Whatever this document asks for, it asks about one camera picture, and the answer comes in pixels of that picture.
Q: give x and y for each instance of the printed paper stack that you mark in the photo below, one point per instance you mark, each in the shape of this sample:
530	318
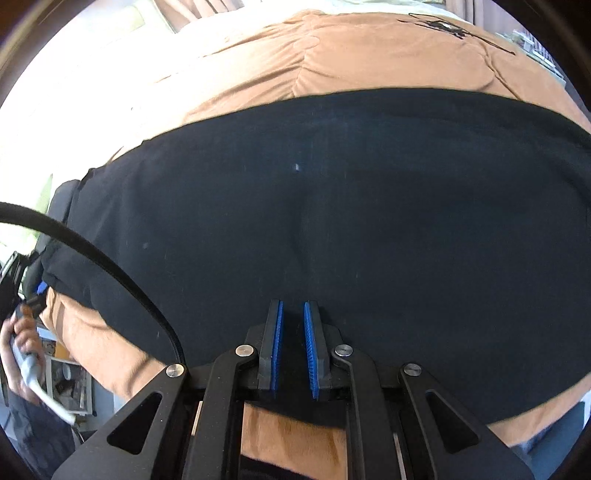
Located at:
69	383

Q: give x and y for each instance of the black pants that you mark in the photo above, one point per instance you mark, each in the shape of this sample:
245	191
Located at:
346	207

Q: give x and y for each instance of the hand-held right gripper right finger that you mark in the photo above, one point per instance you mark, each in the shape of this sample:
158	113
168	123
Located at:
313	350

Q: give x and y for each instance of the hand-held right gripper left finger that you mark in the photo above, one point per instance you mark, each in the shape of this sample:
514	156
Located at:
276	346

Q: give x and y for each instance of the person's left hand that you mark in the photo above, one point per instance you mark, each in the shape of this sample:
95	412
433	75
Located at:
25	341

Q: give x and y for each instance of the orange box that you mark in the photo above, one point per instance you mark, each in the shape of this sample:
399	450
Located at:
62	350

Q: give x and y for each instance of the brown blanket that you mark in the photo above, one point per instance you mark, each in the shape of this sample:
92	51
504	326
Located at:
369	60

